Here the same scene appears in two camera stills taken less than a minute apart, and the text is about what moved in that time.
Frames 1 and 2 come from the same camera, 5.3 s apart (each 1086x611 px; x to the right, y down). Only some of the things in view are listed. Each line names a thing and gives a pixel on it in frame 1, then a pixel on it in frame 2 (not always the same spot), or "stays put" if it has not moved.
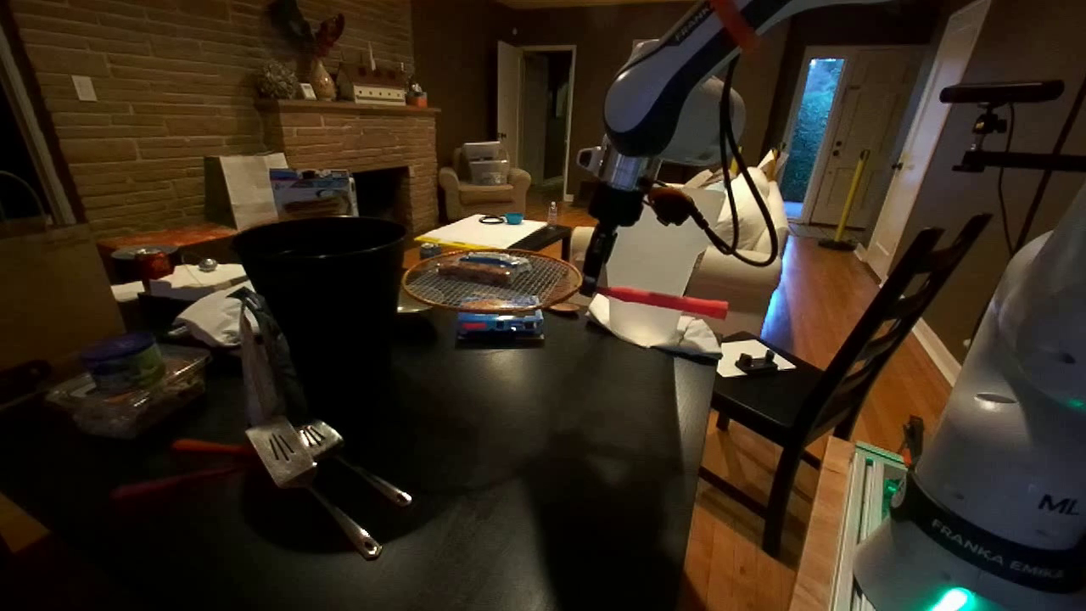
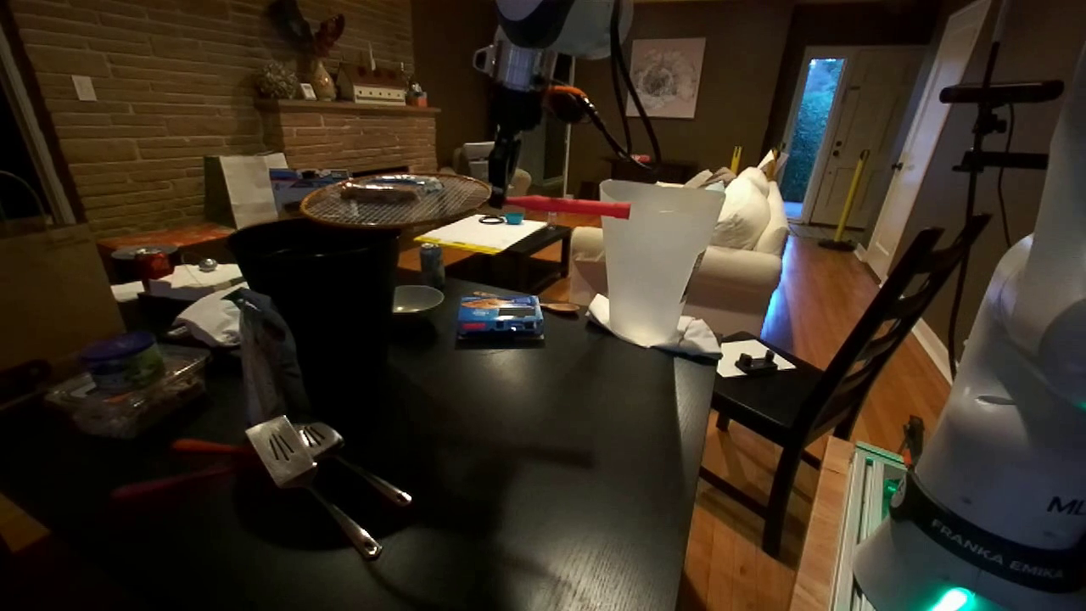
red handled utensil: (201, 461) stays put
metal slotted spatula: (283, 456) stays put
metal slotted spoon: (325, 435) stays put
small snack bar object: (483, 267) → (383, 186)
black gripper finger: (598, 251) → (503, 150)
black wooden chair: (769, 401) stays put
